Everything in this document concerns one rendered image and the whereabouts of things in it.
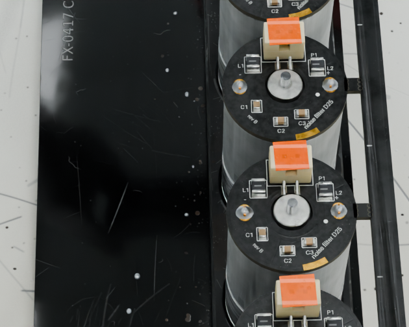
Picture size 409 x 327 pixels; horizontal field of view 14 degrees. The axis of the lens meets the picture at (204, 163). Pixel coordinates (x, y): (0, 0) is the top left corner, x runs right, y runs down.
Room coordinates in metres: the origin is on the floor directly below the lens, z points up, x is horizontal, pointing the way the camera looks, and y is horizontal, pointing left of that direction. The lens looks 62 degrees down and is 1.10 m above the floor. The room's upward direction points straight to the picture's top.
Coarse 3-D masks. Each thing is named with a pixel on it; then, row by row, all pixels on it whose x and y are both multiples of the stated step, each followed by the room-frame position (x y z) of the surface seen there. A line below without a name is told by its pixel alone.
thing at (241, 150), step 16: (240, 80) 0.17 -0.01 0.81; (272, 80) 0.17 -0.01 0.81; (272, 96) 0.17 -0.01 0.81; (288, 96) 0.17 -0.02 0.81; (224, 112) 0.17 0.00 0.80; (224, 128) 0.17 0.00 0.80; (240, 128) 0.16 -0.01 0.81; (336, 128) 0.16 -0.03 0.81; (224, 144) 0.17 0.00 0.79; (240, 144) 0.16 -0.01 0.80; (256, 144) 0.16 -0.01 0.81; (272, 144) 0.16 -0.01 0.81; (320, 144) 0.16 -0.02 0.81; (336, 144) 0.16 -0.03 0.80; (224, 160) 0.17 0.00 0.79; (240, 160) 0.16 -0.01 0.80; (256, 160) 0.16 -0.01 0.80; (320, 160) 0.16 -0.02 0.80; (224, 176) 0.17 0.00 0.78; (224, 192) 0.17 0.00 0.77
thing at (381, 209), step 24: (360, 0) 0.19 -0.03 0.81; (360, 24) 0.18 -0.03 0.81; (360, 48) 0.18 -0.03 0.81; (360, 72) 0.17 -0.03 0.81; (360, 96) 0.17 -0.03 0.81; (384, 96) 0.17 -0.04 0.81; (384, 120) 0.16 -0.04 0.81; (384, 144) 0.16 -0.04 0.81; (384, 168) 0.15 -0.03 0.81; (384, 192) 0.15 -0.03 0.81; (360, 216) 0.14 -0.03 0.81; (384, 216) 0.14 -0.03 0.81; (384, 240) 0.13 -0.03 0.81; (384, 264) 0.13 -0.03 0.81; (384, 288) 0.12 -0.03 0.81; (384, 312) 0.12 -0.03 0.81
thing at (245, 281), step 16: (272, 208) 0.14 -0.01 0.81; (304, 208) 0.14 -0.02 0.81; (288, 224) 0.14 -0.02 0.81; (304, 224) 0.14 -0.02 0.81; (240, 256) 0.13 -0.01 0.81; (240, 272) 0.13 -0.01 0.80; (256, 272) 0.13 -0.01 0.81; (272, 272) 0.13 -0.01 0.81; (320, 272) 0.13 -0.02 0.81; (336, 272) 0.13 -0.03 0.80; (240, 288) 0.13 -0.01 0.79; (256, 288) 0.13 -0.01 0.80; (272, 288) 0.13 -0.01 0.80; (320, 288) 0.13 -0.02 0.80; (336, 288) 0.13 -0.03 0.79; (240, 304) 0.13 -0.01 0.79
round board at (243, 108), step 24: (240, 48) 0.18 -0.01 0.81; (312, 48) 0.18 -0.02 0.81; (240, 72) 0.17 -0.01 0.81; (264, 72) 0.17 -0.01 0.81; (312, 72) 0.17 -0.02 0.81; (336, 72) 0.17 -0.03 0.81; (240, 96) 0.17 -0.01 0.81; (264, 96) 0.17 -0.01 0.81; (312, 96) 0.17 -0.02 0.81; (336, 96) 0.17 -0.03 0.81; (240, 120) 0.16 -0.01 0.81; (264, 120) 0.16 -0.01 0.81; (288, 120) 0.16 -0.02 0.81; (312, 120) 0.16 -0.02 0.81; (336, 120) 0.16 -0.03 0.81
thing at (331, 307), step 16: (256, 304) 0.12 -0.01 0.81; (272, 304) 0.12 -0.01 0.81; (336, 304) 0.12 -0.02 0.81; (240, 320) 0.12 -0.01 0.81; (256, 320) 0.12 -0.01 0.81; (272, 320) 0.12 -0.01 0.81; (288, 320) 0.12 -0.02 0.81; (320, 320) 0.12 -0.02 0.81; (336, 320) 0.12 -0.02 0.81; (352, 320) 0.12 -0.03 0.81
